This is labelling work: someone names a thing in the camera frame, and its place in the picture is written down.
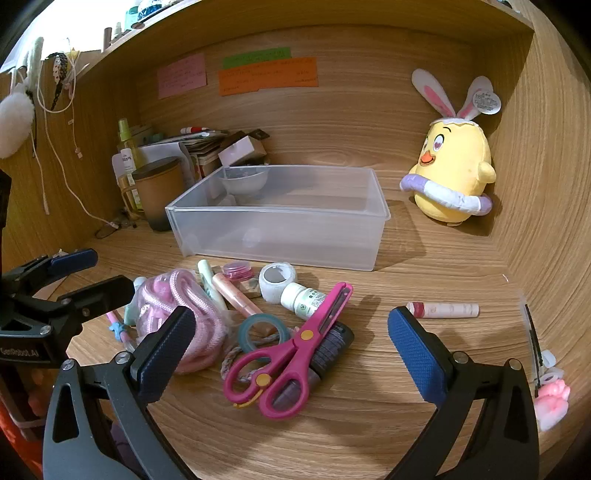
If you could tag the person's left hand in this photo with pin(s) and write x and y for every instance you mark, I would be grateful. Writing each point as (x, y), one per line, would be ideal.
(36, 390)

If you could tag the small pink jar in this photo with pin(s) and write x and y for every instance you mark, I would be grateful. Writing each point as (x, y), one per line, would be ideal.
(238, 271)

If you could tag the black braided headband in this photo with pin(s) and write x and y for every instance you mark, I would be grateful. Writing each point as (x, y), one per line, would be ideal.
(57, 78)

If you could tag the pink scissors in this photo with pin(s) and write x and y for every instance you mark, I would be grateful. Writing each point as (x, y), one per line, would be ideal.
(302, 344)

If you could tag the white tape roll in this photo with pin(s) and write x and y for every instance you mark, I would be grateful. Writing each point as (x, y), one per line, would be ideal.
(272, 288)

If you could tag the teal tape roll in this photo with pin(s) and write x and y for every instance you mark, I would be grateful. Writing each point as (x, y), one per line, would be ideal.
(251, 323)

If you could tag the black hair pin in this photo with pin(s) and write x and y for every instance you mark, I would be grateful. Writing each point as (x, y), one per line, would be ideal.
(533, 332)

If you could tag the orange sticky note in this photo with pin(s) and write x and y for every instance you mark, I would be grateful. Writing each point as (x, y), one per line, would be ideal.
(268, 78)

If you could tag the peach lip gloss tube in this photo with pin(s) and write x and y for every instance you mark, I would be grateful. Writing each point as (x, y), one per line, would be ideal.
(235, 295)

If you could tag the pink sticky note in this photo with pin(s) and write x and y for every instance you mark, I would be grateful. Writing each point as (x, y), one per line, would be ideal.
(181, 75)

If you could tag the clear plastic storage box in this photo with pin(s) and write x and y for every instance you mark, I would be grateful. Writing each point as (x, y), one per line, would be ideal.
(277, 230)

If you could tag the white medicine bottle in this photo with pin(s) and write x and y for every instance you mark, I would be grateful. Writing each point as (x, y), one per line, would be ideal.
(307, 300)

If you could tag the green sticky note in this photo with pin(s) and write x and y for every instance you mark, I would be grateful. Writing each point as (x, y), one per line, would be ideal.
(256, 57)

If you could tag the white hair clip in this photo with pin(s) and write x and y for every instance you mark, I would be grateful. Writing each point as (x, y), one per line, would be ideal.
(550, 367)

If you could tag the purple mascara tube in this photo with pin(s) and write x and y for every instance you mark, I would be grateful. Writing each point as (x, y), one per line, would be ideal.
(334, 344)

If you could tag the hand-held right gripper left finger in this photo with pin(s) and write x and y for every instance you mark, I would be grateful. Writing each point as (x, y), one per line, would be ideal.
(161, 357)

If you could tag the brown candle jar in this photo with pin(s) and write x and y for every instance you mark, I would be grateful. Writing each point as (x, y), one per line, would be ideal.
(159, 194)

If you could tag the teal container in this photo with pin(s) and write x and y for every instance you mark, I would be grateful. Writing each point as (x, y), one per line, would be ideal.
(141, 11)

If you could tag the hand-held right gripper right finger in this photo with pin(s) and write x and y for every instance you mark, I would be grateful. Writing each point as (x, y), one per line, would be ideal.
(418, 357)

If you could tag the stack of books and papers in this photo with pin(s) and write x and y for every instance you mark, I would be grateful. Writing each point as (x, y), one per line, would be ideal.
(194, 147)

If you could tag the black card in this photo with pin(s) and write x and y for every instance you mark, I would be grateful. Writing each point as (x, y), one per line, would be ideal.
(259, 134)

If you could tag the white fluffy pompom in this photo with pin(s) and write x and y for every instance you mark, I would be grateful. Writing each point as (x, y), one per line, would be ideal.
(14, 124)

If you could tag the white and pink small box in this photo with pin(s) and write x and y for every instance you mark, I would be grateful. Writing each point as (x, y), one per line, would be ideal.
(238, 151)

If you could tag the yellow chick plush toy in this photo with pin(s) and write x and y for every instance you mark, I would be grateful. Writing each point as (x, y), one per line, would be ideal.
(455, 161)

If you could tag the pink paw toy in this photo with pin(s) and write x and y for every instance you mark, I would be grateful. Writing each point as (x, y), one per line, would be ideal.
(551, 404)

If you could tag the glass bowl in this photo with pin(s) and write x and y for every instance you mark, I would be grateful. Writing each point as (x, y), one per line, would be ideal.
(244, 181)

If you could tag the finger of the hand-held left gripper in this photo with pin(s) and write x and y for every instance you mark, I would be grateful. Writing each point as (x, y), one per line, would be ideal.
(99, 295)
(74, 261)

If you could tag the white fluffy headband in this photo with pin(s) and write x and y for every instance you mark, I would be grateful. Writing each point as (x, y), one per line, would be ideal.
(33, 60)

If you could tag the red and white marker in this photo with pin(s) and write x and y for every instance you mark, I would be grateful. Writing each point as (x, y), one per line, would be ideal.
(196, 130)

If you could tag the eyeglasses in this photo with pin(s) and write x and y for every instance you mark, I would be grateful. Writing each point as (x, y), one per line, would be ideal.
(111, 227)

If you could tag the pink pen with blue star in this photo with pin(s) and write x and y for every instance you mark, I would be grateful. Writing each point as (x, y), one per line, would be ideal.
(119, 330)

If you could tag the small beige wooden piece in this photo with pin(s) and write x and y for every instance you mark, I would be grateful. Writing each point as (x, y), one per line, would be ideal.
(251, 288)

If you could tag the pink lip balm stick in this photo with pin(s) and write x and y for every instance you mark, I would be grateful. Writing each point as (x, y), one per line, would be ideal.
(445, 309)

